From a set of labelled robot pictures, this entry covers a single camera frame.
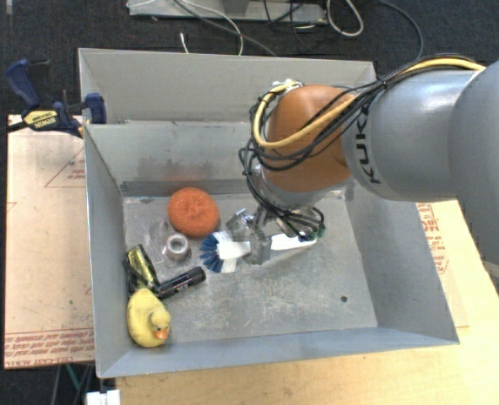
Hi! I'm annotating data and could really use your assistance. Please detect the grey metal bin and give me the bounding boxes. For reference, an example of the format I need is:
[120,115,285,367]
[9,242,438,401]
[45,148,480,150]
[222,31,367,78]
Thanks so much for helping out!
[78,47,460,380]

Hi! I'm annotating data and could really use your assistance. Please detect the black cylinder with red print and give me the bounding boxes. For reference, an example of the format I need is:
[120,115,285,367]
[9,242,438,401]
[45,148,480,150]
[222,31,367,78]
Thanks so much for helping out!
[153,266,208,300]

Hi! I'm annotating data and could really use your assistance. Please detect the white dish brush, blue bristles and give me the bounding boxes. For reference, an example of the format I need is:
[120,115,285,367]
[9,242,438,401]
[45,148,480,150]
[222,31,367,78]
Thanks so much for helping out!
[198,230,318,274]

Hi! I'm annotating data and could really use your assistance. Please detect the orange round scouring pad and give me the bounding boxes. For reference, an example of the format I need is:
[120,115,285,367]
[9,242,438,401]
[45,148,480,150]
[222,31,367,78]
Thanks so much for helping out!
[166,186,221,240]

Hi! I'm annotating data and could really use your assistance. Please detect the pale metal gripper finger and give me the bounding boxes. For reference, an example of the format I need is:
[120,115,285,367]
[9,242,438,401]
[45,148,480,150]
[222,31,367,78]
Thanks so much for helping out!
[242,235,273,267]
[225,208,254,238]

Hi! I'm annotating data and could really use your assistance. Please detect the brown cardboard board, red print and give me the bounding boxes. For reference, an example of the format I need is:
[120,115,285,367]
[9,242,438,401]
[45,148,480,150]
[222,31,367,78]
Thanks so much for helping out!
[3,114,472,370]

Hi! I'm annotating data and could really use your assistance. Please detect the yellow rubber duck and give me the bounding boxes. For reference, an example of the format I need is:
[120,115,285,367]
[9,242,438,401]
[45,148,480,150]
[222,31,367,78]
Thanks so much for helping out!
[125,288,172,349]

